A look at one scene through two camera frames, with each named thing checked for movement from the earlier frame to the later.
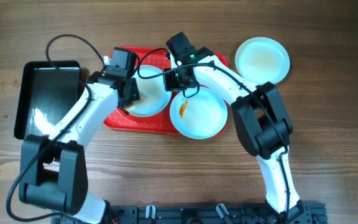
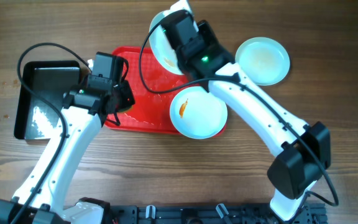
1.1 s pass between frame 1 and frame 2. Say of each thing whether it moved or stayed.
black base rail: stayed
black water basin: stayed
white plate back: moved
